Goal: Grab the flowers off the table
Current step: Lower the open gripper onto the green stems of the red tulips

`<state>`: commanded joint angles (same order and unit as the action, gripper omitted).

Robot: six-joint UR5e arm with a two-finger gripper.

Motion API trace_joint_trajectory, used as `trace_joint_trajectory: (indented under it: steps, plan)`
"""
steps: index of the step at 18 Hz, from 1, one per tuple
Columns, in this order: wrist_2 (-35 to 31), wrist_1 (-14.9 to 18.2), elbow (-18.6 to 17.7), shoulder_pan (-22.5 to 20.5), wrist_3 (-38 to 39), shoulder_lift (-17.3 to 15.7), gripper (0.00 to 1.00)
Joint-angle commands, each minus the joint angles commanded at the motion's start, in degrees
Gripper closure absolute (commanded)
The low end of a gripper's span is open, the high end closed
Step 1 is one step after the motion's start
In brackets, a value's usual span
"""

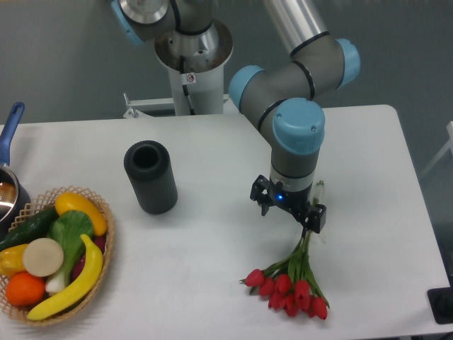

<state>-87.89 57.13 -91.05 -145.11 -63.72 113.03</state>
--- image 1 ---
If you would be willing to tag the woven wicker basket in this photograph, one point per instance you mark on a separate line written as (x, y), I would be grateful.
(43, 202)

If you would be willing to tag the green bok choy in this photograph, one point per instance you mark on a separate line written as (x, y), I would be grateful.
(66, 231)

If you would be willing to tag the yellow banana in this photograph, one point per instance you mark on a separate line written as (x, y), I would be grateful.
(77, 289)

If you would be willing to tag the orange fruit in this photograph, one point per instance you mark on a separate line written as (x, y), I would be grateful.
(24, 289)

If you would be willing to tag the dark grey ribbed vase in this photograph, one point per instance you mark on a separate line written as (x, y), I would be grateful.
(148, 167)

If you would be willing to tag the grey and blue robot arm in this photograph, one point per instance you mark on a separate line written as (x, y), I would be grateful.
(280, 105)

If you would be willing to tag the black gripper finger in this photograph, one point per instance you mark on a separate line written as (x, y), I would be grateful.
(261, 193)
(313, 217)

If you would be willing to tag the blue handled saucepan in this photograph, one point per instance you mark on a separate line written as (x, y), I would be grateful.
(13, 195)

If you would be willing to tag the red tulip bouquet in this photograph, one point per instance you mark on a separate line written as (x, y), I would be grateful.
(290, 283)

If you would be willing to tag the green cucumber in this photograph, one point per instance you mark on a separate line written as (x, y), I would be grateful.
(33, 228)

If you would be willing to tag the beige round slice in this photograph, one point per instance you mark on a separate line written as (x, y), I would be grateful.
(43, 257)

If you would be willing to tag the black device at edge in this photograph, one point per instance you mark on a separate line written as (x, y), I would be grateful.
(440, 300)

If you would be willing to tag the white furniture frame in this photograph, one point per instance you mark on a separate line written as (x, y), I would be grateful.
(445, 149)

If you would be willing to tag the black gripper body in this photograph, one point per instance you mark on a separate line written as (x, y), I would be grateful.
(291, 194)

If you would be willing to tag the yellow bell pepper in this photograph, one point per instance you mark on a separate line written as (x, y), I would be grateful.
(12, 260)

